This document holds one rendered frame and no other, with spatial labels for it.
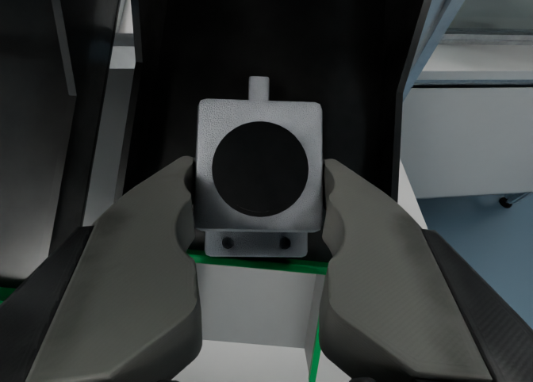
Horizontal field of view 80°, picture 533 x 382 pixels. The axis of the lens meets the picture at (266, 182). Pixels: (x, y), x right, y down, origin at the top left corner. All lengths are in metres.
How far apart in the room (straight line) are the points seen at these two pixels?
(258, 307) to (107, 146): 0.20
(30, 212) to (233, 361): 0.36
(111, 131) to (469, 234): 1.71
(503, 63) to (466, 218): 0.97
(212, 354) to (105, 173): 0.30
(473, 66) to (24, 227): 0.98
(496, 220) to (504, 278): 0.30
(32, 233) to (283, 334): 0.25
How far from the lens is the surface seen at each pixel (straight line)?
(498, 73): 1.05
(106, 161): 0.29
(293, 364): 0.50
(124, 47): 0.21
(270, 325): 0.35
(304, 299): 0.33
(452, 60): 1.00
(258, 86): 0.16
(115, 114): 0.28
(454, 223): 1.82
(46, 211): 0.18
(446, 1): 0.22
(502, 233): 1.95
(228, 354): 0.49
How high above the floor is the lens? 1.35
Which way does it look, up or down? 58 degrees down
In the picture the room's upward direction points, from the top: 9 degrees clockwise
